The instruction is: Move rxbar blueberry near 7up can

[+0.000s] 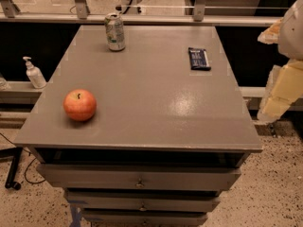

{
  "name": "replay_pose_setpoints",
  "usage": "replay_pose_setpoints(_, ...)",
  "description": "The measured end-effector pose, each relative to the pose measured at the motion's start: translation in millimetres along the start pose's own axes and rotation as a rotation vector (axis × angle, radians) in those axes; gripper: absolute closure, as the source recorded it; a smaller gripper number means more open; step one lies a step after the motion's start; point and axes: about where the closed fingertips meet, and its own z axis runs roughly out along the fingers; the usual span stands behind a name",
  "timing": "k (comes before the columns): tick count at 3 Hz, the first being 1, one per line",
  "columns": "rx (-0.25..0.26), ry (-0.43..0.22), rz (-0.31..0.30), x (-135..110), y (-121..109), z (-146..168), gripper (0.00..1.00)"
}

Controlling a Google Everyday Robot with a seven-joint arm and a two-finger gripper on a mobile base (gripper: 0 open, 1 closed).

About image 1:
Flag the top grey drawer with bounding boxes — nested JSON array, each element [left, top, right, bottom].
[[37, 164, 241, 191]]

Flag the black wheeled stand leg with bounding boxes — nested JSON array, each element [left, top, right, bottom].
[[0, 148, 22, 190]]

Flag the black floor cable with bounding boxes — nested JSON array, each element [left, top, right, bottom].
[[0, 132, 46, 185]]

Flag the grey drawer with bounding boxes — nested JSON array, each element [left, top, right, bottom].
[[37, 164, 241, 191], [82, 210, 207, 226], [64, 190, 220, 212]]

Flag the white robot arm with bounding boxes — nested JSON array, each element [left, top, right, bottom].
[[258, 0, 303, 123]]

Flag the middle grey drawer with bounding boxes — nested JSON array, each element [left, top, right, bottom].
[[64, 190, 220, 212]]

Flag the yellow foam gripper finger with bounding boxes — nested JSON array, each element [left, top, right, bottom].
[[257, 60, 303, 123], [258, 20, 281, 44]]

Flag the metal window railing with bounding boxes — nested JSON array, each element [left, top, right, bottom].
[[0, 0, 303, 27]]

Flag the grey drawer cabinet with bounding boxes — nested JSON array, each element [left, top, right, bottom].
[[13, 25, 263, 227]]

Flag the green white 7up can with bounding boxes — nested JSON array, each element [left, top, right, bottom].
[[104, 13, 125, 51]]

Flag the red apple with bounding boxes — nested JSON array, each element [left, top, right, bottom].
[[63, 89, 97, 121]]

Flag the blue rxbar wrapper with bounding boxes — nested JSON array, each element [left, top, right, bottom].
[[188, 47, 211, 71]]

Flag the white pump dispenser bottle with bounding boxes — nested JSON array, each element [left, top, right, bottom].
[[23, 57, 46, 89]]

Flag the bottom grey drawer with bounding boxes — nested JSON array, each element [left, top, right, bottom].
[[82, 210, 207, 226]]

